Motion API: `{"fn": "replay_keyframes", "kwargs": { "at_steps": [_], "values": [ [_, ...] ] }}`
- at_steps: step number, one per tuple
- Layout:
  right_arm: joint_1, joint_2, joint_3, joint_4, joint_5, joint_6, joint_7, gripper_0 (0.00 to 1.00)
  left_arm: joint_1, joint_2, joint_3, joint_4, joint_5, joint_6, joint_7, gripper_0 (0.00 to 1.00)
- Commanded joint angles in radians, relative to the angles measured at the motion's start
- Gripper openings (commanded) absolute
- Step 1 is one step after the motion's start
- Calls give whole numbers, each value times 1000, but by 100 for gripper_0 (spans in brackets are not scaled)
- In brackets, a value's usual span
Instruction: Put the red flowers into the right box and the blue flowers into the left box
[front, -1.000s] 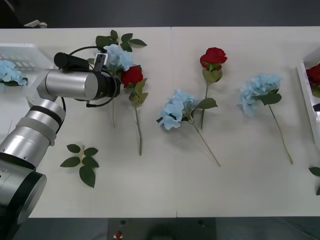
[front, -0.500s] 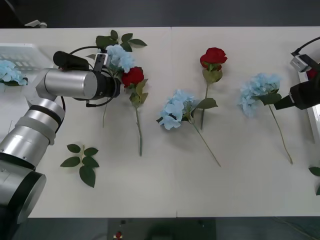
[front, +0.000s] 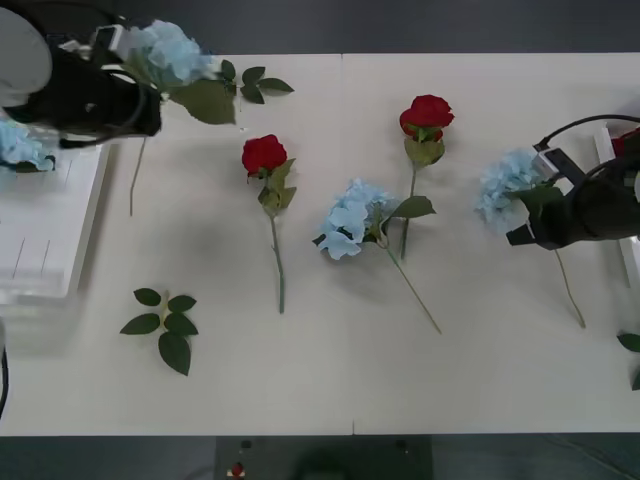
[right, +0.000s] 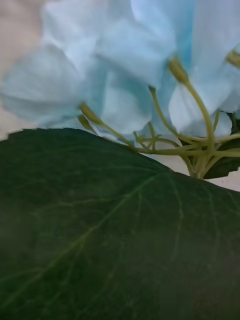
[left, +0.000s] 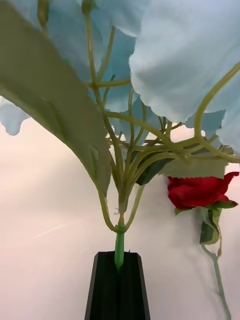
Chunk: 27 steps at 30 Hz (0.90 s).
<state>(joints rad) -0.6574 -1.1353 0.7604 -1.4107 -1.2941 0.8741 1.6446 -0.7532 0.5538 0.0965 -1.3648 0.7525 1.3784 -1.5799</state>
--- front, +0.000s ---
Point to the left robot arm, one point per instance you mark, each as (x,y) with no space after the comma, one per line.
(30,55)

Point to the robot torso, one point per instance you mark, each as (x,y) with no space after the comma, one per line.
(325,465)

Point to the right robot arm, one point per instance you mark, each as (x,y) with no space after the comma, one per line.
(610,205)

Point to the shallow white box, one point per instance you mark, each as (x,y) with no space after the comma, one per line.
(45,225)
(602,150)

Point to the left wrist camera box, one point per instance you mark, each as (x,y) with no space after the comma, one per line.
(107,37)

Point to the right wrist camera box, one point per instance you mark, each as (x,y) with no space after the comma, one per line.
(550,162)

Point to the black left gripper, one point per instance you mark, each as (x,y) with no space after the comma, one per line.
(125,110)

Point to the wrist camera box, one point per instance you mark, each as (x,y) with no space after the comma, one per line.
(550,162)
(107,37)

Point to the red rose with green stem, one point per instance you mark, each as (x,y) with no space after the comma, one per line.
(627,142)
(264,152)
(425,112)

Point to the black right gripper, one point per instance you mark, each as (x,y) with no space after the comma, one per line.
(557,227)

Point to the pale blue flower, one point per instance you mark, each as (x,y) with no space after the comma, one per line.
(20,145)
(350,220)
(500,195)
(170,50)

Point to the loose green leaf twig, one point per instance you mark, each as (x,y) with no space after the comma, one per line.
(252,75)
(175,350)
(631,342)

